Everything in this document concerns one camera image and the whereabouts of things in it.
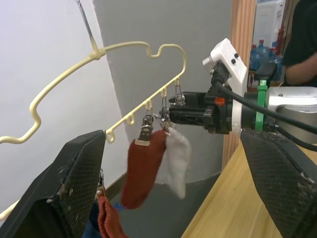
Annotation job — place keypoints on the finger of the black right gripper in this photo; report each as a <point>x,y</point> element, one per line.
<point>188,116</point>
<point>190,97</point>

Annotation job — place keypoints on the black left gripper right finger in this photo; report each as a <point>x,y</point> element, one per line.
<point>284,178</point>

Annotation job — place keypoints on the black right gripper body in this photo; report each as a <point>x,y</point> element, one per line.
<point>218,111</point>

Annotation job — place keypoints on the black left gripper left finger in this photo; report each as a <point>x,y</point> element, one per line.
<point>62,188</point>

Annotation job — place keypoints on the metal hanger clip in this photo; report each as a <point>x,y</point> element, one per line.
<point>163,114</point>
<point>179,95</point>
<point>100,182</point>
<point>146,126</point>

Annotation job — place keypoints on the white sock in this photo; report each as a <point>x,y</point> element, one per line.
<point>177,161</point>

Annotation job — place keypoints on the rust red sock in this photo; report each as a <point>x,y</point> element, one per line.
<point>110,220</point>
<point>141,171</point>

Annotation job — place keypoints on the cream clip hanger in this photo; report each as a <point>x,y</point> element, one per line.
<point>59,75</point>

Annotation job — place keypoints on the dark blue sock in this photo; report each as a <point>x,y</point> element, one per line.
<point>92,223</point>

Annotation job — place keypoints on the blue floor tape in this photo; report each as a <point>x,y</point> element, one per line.
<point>119,205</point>

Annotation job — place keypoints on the black chair backrest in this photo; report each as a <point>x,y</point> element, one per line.
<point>265,70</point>

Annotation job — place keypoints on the blue water bottle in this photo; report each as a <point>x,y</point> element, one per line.
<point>276,55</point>
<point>258,52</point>

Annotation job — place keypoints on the ribbed wooden pillar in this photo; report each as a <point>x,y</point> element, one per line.
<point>241,37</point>

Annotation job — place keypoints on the white storage box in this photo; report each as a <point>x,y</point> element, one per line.
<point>268,19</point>

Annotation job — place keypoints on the person in black shirt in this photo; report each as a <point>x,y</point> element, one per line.
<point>301,37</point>

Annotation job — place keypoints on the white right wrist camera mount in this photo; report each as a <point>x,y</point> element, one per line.
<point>231,55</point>

